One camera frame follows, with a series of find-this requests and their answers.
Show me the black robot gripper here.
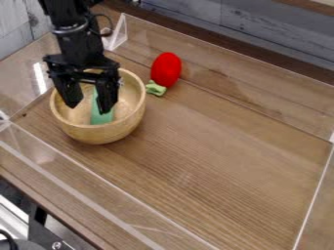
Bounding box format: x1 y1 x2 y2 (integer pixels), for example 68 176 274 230
43 19 120 114

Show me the brown wooden bowl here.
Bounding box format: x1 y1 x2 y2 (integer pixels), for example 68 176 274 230
48 65 147 146

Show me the green rectangular block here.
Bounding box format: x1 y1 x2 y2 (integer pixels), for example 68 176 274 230
89 89 113 125

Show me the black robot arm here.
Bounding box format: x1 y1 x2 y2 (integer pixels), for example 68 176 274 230
37 0 121 114

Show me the red plush strawberry toy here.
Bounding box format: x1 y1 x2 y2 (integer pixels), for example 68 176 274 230
145 52 183 97

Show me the black table leg bracket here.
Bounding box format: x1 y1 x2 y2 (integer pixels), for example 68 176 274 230
28 205 76 250

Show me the black cable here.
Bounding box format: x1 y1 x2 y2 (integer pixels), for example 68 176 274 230
0 229 19 250

